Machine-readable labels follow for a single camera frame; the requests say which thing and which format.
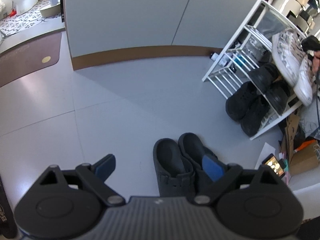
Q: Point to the white metal shoe rack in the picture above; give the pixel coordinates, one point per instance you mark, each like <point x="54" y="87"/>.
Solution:
<point x="246" y="28"/>

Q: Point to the person's right hand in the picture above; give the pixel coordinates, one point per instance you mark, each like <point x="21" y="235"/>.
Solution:
<point x="317" y="61"/>

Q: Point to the clear plastic water bottle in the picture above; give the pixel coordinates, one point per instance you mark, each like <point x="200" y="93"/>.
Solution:
<point x="255" y="46"/>

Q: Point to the brown bottle white label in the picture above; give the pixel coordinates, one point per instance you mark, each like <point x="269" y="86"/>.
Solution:
<point x="213" y="55"/>

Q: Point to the white paper sheet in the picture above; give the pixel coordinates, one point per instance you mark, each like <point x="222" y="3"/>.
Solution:
<point x="265" y="151"/>

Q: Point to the brown door mat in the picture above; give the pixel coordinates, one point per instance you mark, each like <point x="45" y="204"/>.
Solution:
<point x="27" y="60"/>

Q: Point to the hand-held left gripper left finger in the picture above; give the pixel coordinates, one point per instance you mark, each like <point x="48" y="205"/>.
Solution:
<point x="105" y="167"/>

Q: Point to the white lace-up sneaker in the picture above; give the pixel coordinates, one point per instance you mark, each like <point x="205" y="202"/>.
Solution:
<point x="305" y="82"/>
<point x="287" y="55"/>

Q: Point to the beige wash basin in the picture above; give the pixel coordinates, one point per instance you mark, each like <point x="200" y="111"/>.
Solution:
<point x="50" y="10"/>

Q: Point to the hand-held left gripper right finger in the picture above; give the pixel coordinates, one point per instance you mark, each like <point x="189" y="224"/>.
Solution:
<point x="212" y="167"/>

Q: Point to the black chunky mary jane shoe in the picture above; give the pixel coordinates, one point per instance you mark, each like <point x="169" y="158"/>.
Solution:
<point x="263" y="76"/>
<point x="277" y="97"/>

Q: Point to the black lace-up sneaker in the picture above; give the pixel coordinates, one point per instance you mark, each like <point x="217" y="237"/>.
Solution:
<point x="241" y="101"/>
<point x="253" y="117"/>

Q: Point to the black slide sandal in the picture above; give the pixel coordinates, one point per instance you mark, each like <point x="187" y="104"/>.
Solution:
<point x="3" y="205"/>

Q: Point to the small cardboard box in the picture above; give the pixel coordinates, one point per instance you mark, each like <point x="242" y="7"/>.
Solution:
<point x="303" y="160"/>

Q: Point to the smartphone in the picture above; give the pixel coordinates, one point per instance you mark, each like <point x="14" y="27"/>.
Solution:
<point x="273" y="165"/>

